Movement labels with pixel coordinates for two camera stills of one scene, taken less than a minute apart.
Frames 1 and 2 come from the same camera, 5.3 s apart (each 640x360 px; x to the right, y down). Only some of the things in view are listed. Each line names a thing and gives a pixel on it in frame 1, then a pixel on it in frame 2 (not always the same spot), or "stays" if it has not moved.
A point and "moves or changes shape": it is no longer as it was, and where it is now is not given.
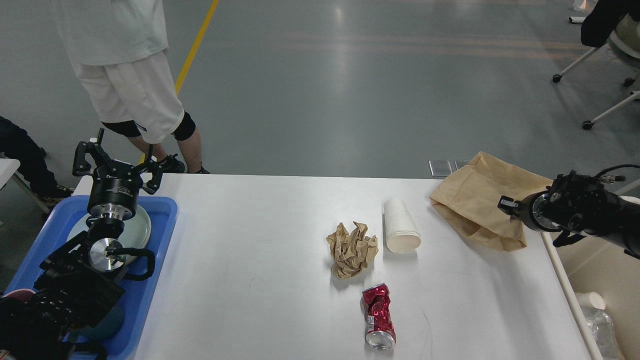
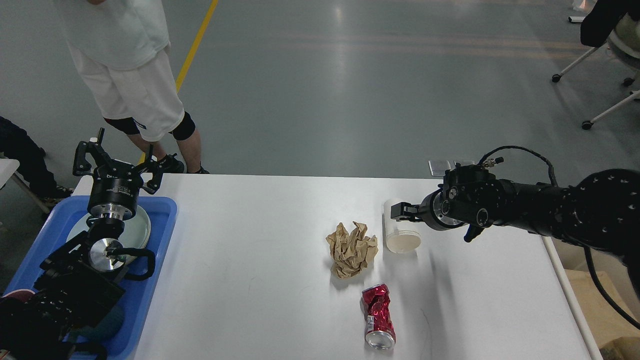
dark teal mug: [109, 326] stays
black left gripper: [115, 188] stays
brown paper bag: [470, 197] moves or changes shape
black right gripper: [536, 212] → [433, 210]
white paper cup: [402, 231] stays
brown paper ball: [351, 252] stays
